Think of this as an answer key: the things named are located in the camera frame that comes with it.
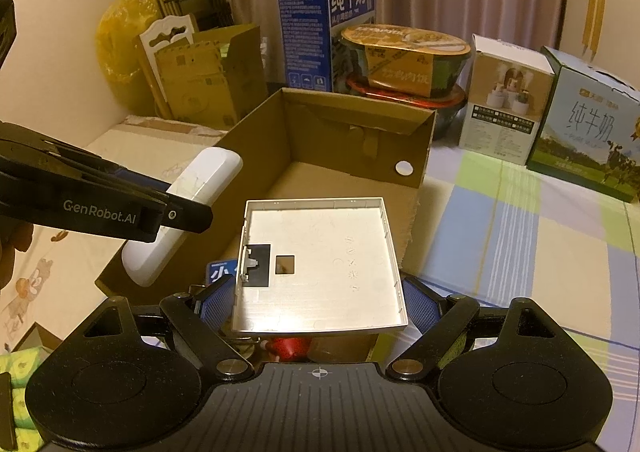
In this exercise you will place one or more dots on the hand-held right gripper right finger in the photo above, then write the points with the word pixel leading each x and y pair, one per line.
pixel 419 302

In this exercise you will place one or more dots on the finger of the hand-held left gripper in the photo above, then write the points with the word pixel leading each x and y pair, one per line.
pixel 75 161
pixel 187 218

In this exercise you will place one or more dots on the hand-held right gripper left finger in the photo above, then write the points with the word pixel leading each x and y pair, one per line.
pixel 217 304

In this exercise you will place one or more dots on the blue tissue pack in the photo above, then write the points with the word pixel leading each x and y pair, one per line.
pixel 220 277

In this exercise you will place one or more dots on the white oblong plastic case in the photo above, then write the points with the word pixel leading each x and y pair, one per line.
pixel 200 182

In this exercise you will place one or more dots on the red blue cartoon cat toy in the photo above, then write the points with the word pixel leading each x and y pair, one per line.
pixel 290 347

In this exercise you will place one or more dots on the white square plastic cover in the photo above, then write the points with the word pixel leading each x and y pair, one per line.
pixel 320 272

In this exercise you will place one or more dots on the person's left hand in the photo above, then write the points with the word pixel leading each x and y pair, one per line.
pixel 12 247

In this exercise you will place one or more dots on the flat taped beige carton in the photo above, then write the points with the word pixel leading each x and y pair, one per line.
pixel 150 141

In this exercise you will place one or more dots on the cartoon print sheet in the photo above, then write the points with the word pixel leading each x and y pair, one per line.
pixel 60 292

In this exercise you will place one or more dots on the yellow plastic bag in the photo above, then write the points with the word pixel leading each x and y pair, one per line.
pixel 120 46

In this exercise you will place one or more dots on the small brown cardboard box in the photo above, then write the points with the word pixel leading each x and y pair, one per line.
pixel 210 81

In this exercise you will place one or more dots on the white carved wooden board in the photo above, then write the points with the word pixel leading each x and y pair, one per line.
pixel 165 34

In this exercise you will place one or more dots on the green tissue packs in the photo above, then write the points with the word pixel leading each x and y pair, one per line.
pixel 25 377

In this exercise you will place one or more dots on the red black instant noodle bowl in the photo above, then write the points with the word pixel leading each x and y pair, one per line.
pixel 450 111

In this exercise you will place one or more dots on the white product box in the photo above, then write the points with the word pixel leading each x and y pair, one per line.
pixel 500 106

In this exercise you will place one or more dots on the blue milk carton box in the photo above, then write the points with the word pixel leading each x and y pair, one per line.
pixel 305 31

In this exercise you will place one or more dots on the green gold instant noodle bowl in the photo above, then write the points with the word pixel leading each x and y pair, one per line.
pixel 410 66

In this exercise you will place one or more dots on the cow print milk carton box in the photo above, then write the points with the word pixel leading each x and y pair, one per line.
pixel 585 131

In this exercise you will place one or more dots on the orange hanging strips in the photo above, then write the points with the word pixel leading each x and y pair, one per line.
pixel 594 21

